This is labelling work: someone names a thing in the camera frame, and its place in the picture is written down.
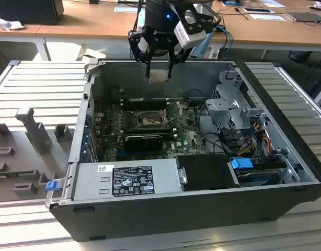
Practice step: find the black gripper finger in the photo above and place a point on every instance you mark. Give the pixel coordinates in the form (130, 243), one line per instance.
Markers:
(170, 68)
(134, 49)

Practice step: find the silver CPU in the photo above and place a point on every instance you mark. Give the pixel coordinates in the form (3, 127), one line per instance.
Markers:
(158, 75)

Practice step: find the metal locking lever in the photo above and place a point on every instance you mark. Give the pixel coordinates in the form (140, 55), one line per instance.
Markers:
(133, 105)

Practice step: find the black RAM slot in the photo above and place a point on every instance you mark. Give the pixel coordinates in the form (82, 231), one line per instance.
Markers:
(150, 129)
(167, 134)
(144, 102)

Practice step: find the CPU socket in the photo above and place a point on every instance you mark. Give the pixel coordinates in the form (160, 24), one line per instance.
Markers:
(150, 120)

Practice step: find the black plastic bay cover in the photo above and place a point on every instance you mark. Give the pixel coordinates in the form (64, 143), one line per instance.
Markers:
(207, 172)

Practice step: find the white paper sheet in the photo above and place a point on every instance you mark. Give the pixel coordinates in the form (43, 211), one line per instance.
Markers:
(122, 9)
(267, 17)
(271, 3)

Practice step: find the round coin battery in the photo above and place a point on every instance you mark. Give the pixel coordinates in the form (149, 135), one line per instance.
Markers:
(186, 105)

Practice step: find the wooden desk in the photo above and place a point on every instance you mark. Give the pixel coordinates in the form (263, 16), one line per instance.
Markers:
(14, 33)
(97, 23)

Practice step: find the small white blue box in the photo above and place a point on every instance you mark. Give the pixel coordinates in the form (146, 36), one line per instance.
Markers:
(214, 53)

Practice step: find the small black box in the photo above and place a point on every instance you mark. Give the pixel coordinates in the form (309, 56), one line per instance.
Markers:
(93, 1)

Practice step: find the green motherboard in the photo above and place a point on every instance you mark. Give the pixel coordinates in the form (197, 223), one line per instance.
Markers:
(186, 130)

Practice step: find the metal drive cage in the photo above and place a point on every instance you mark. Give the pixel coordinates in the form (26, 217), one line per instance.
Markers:
(223, 107)

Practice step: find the blue printed paper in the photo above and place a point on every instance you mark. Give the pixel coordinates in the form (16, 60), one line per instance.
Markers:
(233, 2)

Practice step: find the black graphics card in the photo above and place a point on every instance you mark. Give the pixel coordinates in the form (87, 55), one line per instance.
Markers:
(142, 143)

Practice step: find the white phone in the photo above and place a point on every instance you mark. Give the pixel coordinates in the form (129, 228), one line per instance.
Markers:
(257, 10)

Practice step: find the hard disk in blue carrier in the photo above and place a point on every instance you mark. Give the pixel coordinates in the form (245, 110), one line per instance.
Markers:
(241, 164)

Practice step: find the crumpled white paper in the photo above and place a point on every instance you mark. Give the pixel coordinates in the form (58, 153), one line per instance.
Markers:
(320, 5)
(9, 24)

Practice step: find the grey power supply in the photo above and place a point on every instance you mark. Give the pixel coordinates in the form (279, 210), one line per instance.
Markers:
(92, 183)

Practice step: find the dark grey notebook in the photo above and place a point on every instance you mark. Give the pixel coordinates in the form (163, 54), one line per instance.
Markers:
(305, 17)

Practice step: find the black PC case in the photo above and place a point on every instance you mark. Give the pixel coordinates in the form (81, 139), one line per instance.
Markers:
(176, 217)

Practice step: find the grey parts rack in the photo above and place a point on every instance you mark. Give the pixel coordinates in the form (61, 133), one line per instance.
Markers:
(19, 157)

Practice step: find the blue case latch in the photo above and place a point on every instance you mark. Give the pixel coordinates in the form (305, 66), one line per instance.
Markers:
(52, 186)

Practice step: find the green RAM stick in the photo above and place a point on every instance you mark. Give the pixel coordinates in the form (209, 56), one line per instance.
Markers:
(14, 172)

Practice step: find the white plastic bracket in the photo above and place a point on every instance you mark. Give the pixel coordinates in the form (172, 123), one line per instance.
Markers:
(93, 64)

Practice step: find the metal disk bay bracket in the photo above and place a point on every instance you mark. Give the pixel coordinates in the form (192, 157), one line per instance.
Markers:
(254, 115)

